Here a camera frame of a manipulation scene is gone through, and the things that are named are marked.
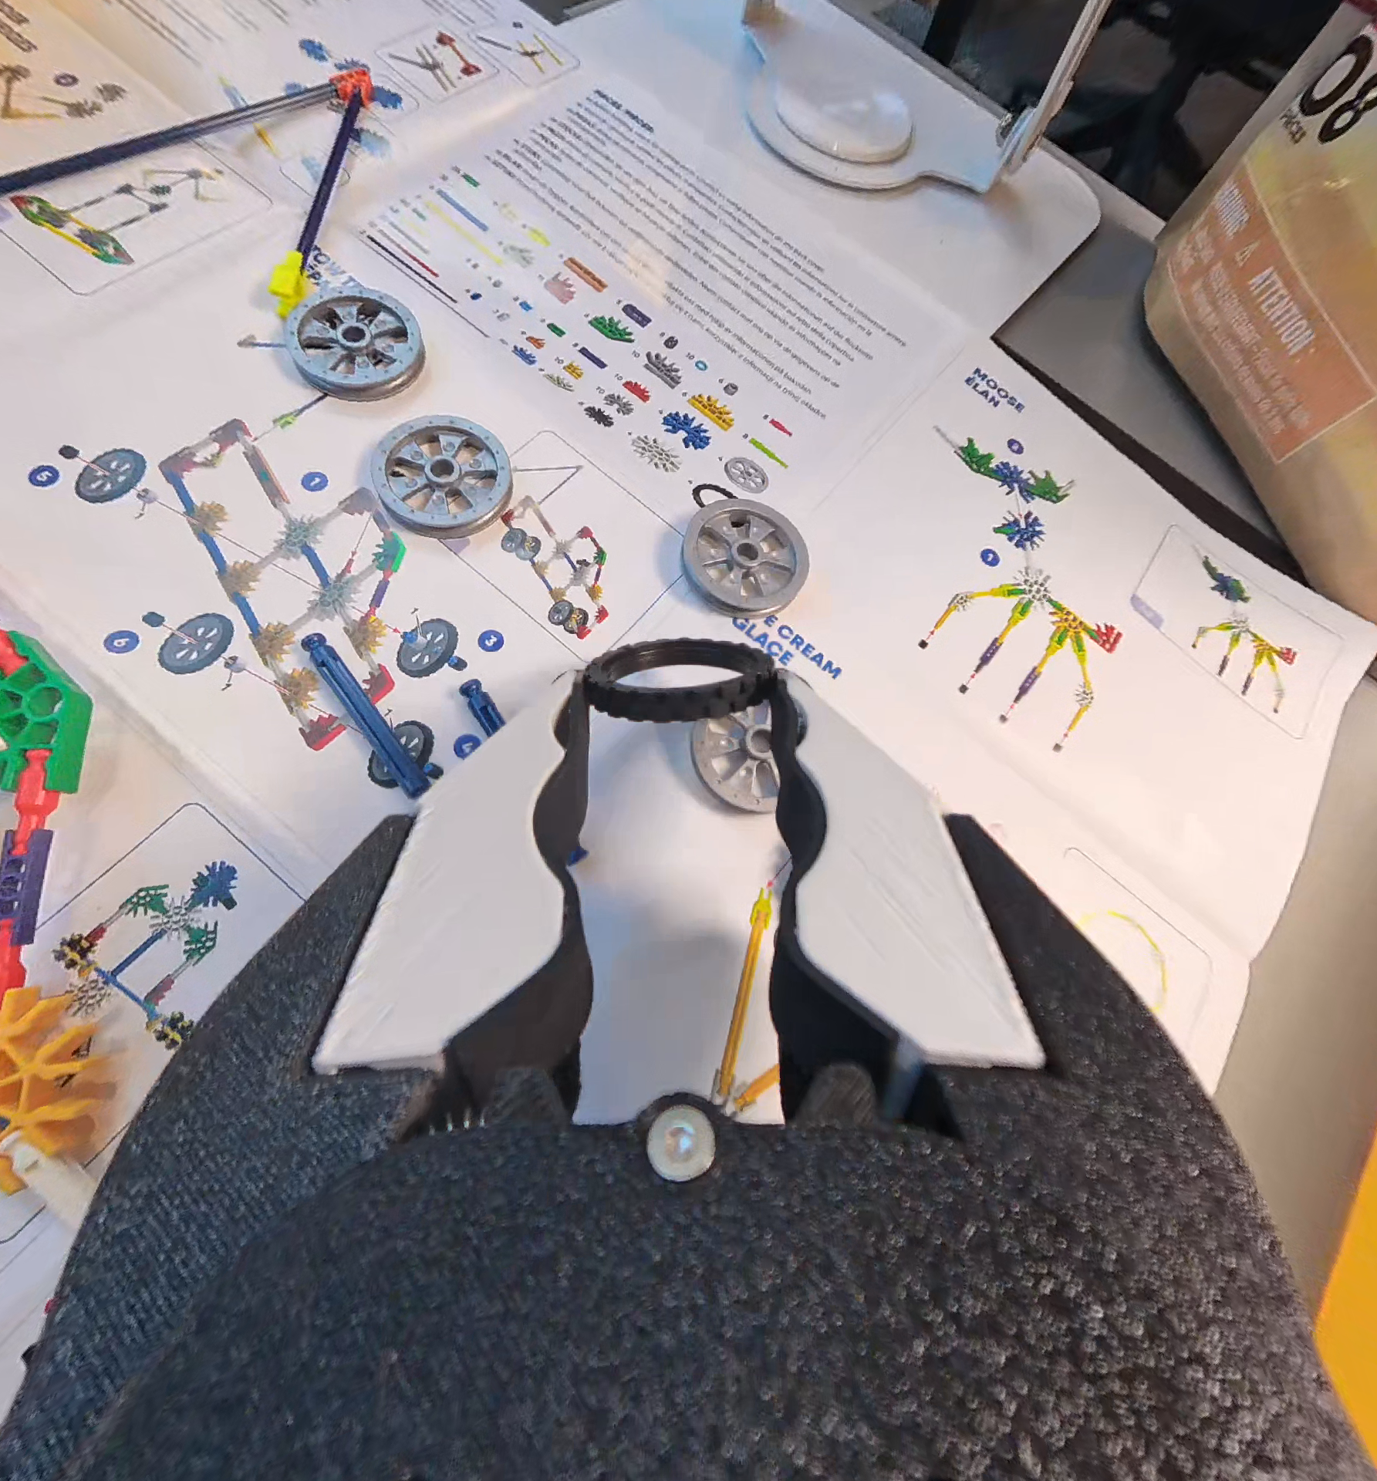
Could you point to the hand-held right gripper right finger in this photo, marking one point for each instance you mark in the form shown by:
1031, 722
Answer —
909, 949

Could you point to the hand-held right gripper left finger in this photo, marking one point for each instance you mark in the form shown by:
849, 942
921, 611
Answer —
457, 949

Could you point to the short blue plastic rod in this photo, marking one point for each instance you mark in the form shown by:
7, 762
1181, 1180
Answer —
483, 707

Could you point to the grey plastic spoked wheel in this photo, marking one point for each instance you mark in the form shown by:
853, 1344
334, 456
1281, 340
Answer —
442, 477
356, 340
740, 758
743, 556

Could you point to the grey desk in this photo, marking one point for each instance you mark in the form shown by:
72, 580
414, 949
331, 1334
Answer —
1337, 879

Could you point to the large fold-out instruction sheet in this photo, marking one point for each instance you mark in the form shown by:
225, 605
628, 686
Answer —
874, 765

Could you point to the thick blue plastic rod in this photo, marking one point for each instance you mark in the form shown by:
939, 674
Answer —
365, 711

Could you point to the colourful rod and connector model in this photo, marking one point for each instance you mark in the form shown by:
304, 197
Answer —
17, 694

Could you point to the brown construction set bag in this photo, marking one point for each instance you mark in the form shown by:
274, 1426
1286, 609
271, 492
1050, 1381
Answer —
1315, 393

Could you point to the blue rods with small connectors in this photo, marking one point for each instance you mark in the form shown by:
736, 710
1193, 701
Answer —
288, 282

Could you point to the parts list instruction sheet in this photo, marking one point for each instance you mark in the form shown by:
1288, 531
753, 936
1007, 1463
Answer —
713, 255

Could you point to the white document stand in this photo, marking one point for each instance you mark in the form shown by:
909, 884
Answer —
967, 219

